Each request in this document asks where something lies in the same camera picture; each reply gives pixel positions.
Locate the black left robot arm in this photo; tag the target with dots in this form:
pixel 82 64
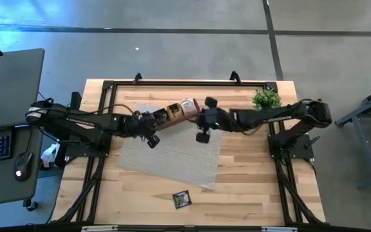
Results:
pixel 76 120

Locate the white metal bracket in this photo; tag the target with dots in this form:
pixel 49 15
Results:
pixel 279 229
pixel 98 228

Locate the yellow orange tea packet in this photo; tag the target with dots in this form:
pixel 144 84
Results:
pixel 175 111

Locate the black upright post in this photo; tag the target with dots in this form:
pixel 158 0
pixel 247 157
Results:
pixel 75 98

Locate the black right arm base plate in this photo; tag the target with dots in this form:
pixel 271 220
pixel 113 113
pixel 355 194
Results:
pixel 298 151

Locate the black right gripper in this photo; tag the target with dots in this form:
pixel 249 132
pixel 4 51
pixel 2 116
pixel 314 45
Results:
pixel 213 118

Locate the green potted plant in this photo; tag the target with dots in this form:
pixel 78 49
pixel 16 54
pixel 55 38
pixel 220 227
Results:
pixel 266 99

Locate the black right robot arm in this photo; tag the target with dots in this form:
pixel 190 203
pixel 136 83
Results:
pixel 269 117

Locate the black green tea packet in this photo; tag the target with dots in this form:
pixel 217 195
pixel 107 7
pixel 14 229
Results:
pixel 160 116
pixel 181 199

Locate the wooden three-compartment box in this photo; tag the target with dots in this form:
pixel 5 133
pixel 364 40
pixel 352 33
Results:
pixel 179 121

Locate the large dark grey desk panel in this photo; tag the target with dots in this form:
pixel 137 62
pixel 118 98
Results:
pixel 8 87

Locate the black desk caster wheel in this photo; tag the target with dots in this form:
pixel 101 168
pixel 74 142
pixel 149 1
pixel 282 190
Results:
pixel 32 205

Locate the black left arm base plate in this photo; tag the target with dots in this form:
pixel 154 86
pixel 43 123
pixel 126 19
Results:
pixel 85 154

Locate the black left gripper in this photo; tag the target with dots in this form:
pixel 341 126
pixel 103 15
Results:
pixel 145 124

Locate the white orange tea packet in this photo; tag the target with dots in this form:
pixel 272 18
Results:
pixel 188 107

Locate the blue-grey metal table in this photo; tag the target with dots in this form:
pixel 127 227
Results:
pixel 361 145

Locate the black computer mouse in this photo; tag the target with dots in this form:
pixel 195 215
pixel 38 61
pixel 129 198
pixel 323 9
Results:
pixel 22 164

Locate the grey woven placemat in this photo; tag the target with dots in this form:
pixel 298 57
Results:
pixel 172 158

